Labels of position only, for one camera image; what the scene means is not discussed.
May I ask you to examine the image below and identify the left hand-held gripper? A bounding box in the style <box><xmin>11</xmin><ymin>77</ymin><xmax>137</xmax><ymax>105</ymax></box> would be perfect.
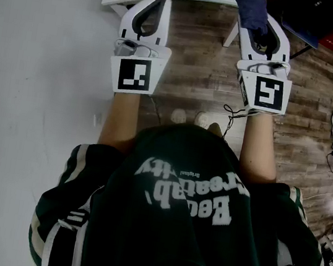
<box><xmin>105</xmin><ymin>0</ymin><xmax>181</xmax><ymax>101</ymax></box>

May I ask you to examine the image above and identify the person in dark green shirt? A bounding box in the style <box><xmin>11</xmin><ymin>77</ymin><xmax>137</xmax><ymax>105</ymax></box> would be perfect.
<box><xmin>23</xmin><ymin>103</ymin><xmax>333</xmax><ymax>266</ymax></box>

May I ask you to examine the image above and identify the person's left forearm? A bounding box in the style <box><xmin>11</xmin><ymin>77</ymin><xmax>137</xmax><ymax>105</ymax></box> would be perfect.
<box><xmin>96</xmin><ymin>88</ymin><xmax>144</xmax><ymax>156</ymax></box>

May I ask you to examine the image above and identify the person's left shoe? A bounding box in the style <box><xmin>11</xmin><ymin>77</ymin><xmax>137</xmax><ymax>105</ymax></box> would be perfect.
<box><xmin>170</xmin><ymin>107</ymin><xmax>189</xmax><ymax>126</ymax></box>

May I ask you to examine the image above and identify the dark blue cloth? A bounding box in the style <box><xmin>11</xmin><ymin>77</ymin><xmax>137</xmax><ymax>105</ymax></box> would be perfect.
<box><xmin>224</xmin><ymin>0</ymin><xmax>275</xmax><ymax>40</ymax></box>

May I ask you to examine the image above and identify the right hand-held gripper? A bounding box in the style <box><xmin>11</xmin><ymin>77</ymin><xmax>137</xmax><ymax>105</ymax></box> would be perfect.
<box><xmin>222</xmin><ymin>8</ymin><xmax>303</xmax><ymax>121</ymax></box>

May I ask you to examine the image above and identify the black gripper cord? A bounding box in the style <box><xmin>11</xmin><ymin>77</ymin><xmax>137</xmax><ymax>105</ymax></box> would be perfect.
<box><xmin>218</xmin><ymin>103</ymin><xmax>249</xmax><ymax>142</ymax></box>

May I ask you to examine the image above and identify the black backpack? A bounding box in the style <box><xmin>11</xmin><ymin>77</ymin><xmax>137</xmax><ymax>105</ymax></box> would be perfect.
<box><xmin>264</xmin><ymin>0</ymin><xmax>333</xmax><ymax>42</ymax></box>

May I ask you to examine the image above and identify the person's right forearm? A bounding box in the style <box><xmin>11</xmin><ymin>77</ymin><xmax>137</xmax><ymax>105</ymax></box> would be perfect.
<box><xmin>235</xmin><ymin>110</ymin><xmax>287</xmax><ymax>189</ymax></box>

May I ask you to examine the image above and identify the blue chair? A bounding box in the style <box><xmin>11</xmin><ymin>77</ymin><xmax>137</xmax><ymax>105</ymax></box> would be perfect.
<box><xmin>275</xmin><ymin>20</ymin><xmax>324</xmax><ymax>64</ymax></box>

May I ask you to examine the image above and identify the person's right shoe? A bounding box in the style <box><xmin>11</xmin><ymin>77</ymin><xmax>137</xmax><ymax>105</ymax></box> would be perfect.
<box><xmin>194</xmin><ymin>110</ymin><xmax>211</xmax><ymax>129</ymax></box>

